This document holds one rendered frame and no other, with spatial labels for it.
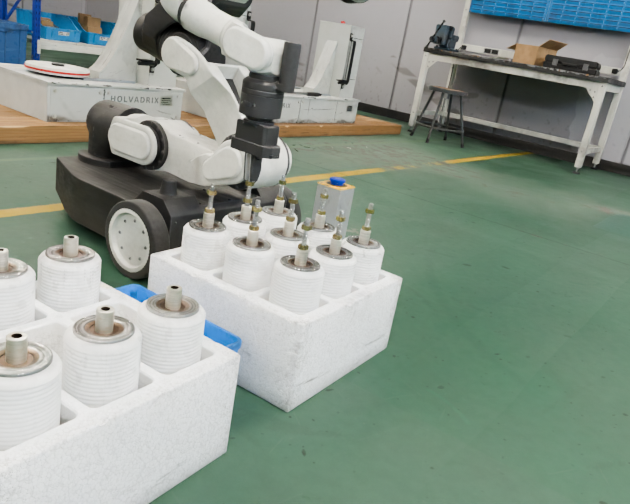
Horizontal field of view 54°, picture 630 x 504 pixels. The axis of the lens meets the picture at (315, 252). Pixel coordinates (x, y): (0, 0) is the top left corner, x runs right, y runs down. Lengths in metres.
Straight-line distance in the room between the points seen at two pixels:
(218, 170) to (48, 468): 1.00
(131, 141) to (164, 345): 1.06
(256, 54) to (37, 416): 0.78
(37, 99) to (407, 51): 4.46
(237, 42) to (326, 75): 3.63
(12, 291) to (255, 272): 0.43
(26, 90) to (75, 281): 2.32
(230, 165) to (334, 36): 3.47
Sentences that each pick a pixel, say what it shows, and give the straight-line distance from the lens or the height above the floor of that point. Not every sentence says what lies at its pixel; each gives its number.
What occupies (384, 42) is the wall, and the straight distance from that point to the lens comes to 6.98.
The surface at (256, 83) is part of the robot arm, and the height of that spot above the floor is 0.54.
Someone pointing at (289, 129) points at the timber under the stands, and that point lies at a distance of 4.25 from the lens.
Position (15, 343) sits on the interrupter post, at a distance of 0.75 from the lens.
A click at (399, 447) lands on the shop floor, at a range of 1.14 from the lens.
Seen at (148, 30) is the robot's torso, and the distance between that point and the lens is 1.85.
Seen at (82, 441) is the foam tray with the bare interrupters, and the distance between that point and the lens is 0.78.
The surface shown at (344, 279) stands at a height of 0.21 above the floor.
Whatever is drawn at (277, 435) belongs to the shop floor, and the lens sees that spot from 1.10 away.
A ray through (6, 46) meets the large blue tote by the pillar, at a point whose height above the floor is 0.19.
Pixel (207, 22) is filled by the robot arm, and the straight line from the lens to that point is 1.35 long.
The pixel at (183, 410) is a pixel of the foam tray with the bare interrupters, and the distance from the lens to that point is 0.90.
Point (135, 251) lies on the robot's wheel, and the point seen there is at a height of 0.07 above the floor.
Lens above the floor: 0.64
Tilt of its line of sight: 19 degrees down
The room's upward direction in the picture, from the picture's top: 10 degrees clockwise
